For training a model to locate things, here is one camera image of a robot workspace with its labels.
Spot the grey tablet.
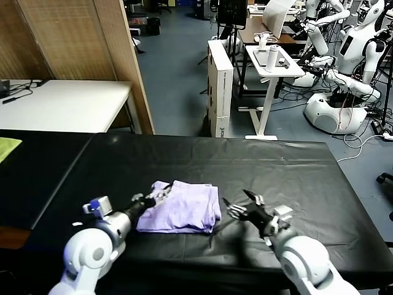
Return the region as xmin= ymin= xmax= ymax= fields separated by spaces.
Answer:
xmin=253 ymin=49 xmax=291 ymax=68

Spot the white humanoid robot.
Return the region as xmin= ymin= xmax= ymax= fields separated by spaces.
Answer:
xmin=302 ymin=0 xmax=351 ymax=58
xmin=302 ymin=0 xmax=389 ymax=135

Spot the small white desk gadget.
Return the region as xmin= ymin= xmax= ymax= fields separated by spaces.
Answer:
xmin=254 ymin=32 xmax=277 ymax=50

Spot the white thermos bottle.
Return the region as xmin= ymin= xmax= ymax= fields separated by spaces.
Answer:
xmin=265 ymin=44 xmax=280 ymax=73

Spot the black trash bin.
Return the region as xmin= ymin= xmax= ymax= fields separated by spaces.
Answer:
xmin=146 ymin=17 xmax=161 ymax=36

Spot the small black table cover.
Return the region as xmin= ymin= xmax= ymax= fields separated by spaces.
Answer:
xmin=0 ymin=128 xmax=95 ymax=230

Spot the large black table cover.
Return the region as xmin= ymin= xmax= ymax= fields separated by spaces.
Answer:
xmin=24 ymin=132 xmax=390 ymax=279

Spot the black chair base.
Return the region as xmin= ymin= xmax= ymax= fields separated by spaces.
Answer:
xmin=376 ymin=172 xmax=393 ymax=197

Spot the wooden folding screen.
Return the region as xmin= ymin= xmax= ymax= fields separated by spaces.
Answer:
xmin=0 ymin=0 xmax=156 ymax=136

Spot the white rectangular table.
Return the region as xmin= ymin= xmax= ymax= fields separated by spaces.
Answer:
xmin=0 ymin=79 xmax=136 ymax=135

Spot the black monitor on tripod stand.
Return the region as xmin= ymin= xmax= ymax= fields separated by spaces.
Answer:
xmin=198 ymin=0 xmax=249 ymax=95

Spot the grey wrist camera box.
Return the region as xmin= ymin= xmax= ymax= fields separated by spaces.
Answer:
xmin=270 ymin=205 xmax=294 ymax=230
xmin=82 ymin=195 xmax=113 ymax=219

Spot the white curved sheet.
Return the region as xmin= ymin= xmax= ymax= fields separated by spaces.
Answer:
xmin=262 ymin=0 xmax=297 ymax=40

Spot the lavender t-shirt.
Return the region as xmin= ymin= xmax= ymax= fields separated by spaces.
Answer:
xmin=136 ymin=180 xmax=222 ymax=234

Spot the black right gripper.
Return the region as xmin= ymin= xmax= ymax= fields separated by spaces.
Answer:
xmin=222 ymin=189 xmax=276 ymax=239

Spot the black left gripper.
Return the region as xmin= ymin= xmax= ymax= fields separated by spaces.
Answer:
xmin=124 ymin=183 xmax=172 ymax=221

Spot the green cloth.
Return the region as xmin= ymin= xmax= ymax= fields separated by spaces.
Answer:
xmin=0 ymin=137 xmax=23 ymax=164

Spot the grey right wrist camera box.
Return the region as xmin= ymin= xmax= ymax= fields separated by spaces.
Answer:
xmin=270 ymin=205 xmax=294 ymax=230

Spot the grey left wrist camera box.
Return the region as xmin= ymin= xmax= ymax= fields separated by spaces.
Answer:
xmin=82 ymin=195 xmax=113 ymax=219

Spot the white pedestal side table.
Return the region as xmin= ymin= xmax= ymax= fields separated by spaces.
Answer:
xmin=238 ymin=44 xmax=306 ymax=141

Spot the white floor cable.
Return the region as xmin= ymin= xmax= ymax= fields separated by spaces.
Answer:
xmin=336 ymin=133 xmax=387 ymax=163

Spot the small white floor object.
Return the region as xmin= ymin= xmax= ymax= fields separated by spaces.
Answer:
xmin=132 ymin=37 xmax=146 ymax=55

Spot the tall white cardboard box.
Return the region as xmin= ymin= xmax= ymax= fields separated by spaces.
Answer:
xmin=206 ymin=39 xmax=235 ymax=139

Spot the black cable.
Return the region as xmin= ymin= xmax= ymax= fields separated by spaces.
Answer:
xmin=9 ymin=79 xmax=50 ymax=93

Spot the brown wooden desk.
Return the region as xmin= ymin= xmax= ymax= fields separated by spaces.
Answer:
xmin=238 ymin=18 xmax=308 ymax=99

